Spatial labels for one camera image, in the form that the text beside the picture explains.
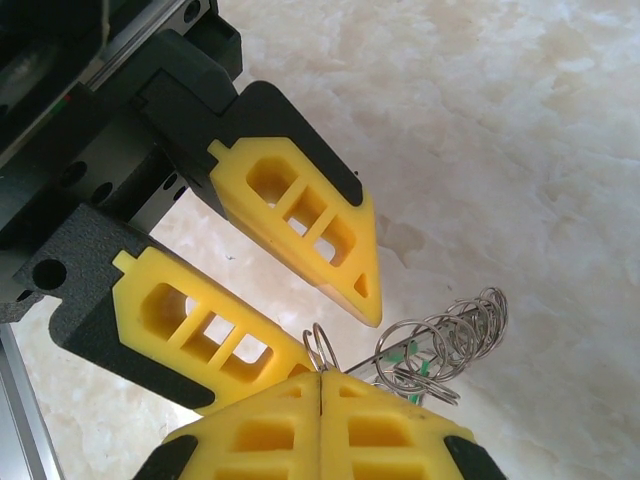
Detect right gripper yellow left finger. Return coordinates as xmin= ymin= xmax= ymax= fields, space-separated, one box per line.
xmin=142 ymin=371 xmax=321 ymax=480

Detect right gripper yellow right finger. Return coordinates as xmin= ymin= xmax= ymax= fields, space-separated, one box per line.
xmin=319 ymin=371 xmax=509 ymax=480

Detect silver disc with keyrings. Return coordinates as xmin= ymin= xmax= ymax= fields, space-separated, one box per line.
xmin=344 ymin=285 xmax=510 ymax=407

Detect green plastic key tag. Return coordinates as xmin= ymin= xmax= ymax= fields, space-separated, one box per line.
xmin=387 ymin=339 xmax=432 ymax=404

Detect silver metal keyring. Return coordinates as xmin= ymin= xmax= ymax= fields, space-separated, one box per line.
xmin=303 ymin=322 xmax=335 ymax=375

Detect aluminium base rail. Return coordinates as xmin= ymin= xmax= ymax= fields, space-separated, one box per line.
xmin=0 ymin=322 xmax=66 ymax=480

